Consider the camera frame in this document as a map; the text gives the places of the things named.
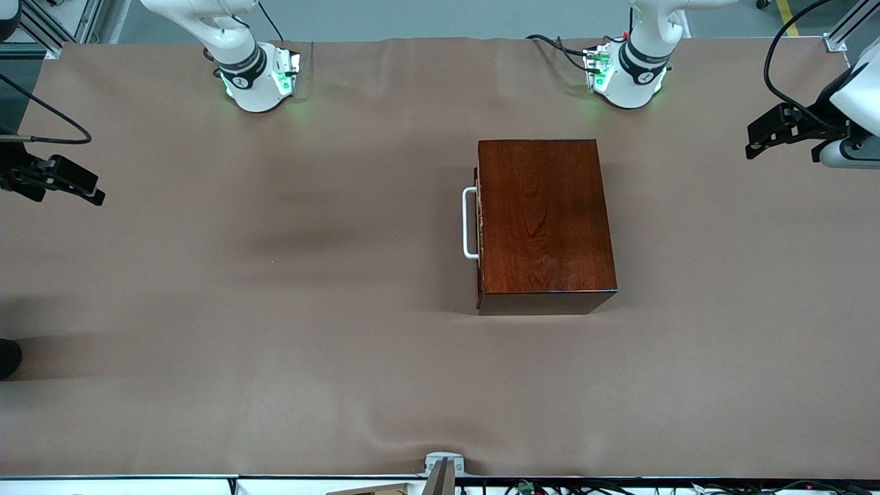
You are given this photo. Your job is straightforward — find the light wood drawer white handle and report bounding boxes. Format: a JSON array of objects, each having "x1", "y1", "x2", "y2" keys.
[{"x1": 462, "y1": 165, "x2": 485, "y2": 293}]

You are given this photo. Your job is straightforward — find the aluminium corner profile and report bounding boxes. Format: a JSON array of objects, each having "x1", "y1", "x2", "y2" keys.
[{"x1": 823, "y1": 0, "x2": 880, "y2": 53}]

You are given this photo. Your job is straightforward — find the black round object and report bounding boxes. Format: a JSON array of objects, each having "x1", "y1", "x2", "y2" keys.
[{"x1": 0, "y1": 338, "x2": 23, "y2": 380}]

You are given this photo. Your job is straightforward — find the brown table cloth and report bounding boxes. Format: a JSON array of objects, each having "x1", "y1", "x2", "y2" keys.
[{"x1": 0, "y1": 36, "x2": 880, "y2": 480}]

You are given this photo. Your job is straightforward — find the dark red wooden cabinet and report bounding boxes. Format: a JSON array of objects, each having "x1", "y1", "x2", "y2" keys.
[{"x1": 476, "y1": 139, "x2": 618, "y2": 316}]

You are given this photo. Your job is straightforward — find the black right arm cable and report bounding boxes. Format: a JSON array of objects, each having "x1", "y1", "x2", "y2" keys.
[{"x1": 0, "y1": 72, "x2": 94, "y2": 145}]

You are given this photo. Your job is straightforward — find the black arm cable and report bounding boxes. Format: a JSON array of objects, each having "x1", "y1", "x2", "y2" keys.
[
  {"x1": 764, "y1": 0, "x2": 853, "y2": 135},
  {"x1": 0, "y1": 72, "x2": 94, "y2": 145}
]

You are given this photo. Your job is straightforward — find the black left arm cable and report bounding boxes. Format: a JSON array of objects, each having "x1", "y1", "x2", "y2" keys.
[{"x1": 764, "y1": 0, "x2": 853, "y2": 135}]

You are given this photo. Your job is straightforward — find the aluminium frame profiles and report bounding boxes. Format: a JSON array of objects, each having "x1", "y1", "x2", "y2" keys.
[{"x1": 14, "y1": 0, "x2": 104, "y2": 59}]

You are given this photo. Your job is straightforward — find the black base cable pair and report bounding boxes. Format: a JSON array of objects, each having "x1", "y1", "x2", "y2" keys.
[{"x1": 526, "y1": 33, "x2": 628, "y2": 73}]

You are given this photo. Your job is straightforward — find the thin black base cable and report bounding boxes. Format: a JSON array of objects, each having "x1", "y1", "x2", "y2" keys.
[{"x1": 258, "y1": 0, "x2": 286, "y2": 43}]

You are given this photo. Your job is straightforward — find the black cable bundle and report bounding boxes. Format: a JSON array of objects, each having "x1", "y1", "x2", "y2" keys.
[{"x1": 505, "y1": 479, "x2": 880, "y2": 495}]

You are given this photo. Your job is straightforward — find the grey metal post bracket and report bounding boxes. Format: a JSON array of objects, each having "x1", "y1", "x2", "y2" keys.
[{"x1": 424, "y1": 452, "x2": 466, "y2": 495}]

